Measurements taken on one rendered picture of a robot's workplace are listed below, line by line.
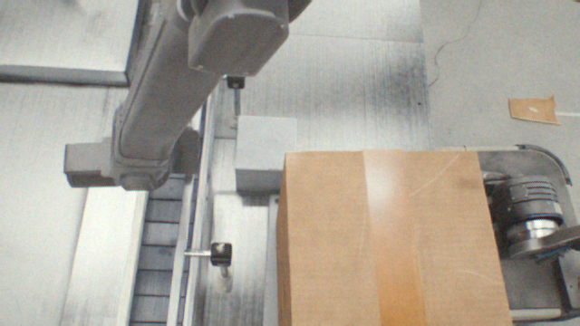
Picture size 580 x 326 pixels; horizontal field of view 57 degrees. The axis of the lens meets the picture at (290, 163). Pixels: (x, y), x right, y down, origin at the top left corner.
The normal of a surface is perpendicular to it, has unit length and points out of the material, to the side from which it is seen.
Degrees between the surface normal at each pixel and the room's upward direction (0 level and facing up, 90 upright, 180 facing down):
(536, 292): 0
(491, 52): 0
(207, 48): 100
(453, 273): 0
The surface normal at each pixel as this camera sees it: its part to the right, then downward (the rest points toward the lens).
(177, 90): -0.01, 0.96
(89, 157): -0.04, -0.26
